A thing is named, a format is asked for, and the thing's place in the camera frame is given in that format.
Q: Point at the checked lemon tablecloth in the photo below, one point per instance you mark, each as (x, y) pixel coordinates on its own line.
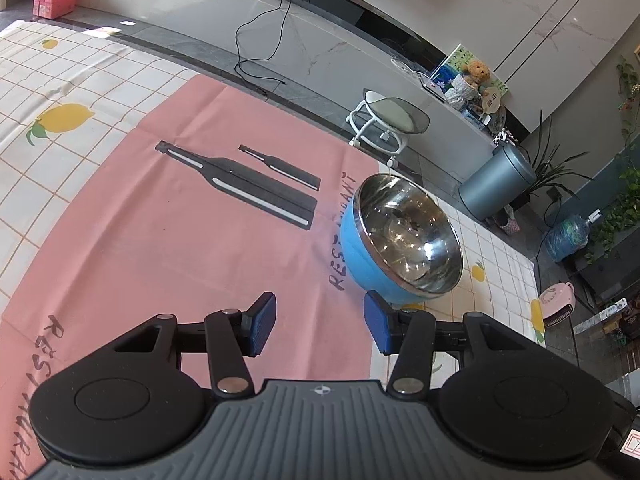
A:
(150, 240)

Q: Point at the grey-blue trash can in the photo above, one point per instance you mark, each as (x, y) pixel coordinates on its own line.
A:
(495, 185)

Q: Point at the decorative plate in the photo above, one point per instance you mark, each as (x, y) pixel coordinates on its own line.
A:
(499, 121)

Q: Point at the white stool with grey seat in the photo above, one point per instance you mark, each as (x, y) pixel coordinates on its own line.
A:
(395, 112)

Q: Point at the round hand fan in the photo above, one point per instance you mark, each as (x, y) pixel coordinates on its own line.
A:
(491, 100)

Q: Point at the pink fan heater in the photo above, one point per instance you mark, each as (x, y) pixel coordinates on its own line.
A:
(555, 305)

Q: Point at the blue water jug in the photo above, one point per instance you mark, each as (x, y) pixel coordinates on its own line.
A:
(570, 237)

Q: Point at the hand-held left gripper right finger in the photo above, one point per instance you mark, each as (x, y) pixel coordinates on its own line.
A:
(377, 322)

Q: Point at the long white carton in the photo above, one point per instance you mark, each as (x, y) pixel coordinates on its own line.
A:
(600, 316)

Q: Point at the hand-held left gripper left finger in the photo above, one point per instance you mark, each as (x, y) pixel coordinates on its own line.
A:
(260, 325)

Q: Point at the dark grey cabinet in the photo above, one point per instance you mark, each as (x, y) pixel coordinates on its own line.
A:
(615, 280)

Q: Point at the brown teddy bear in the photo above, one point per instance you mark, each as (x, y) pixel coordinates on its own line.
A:
(476, 71)

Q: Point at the long-leaf potted plant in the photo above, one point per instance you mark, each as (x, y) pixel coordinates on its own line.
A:
(545, 170)

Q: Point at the white marble tv console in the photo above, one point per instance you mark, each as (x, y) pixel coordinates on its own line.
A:
(325, 55)

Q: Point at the green pothos plant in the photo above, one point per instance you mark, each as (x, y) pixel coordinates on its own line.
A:
(620, 210)

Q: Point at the green and blue painting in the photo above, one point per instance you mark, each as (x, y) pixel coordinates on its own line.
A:
(455, 60)

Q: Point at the blue steel bowl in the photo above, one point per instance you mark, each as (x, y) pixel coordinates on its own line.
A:
(400, 245)

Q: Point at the hanging ivy plant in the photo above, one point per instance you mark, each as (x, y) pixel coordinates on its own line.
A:
(627, 95)

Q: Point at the grey laptop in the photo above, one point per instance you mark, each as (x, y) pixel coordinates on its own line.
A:
(434, 86)

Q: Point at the small floral pot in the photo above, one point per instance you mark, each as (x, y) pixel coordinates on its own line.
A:
(507, 220)

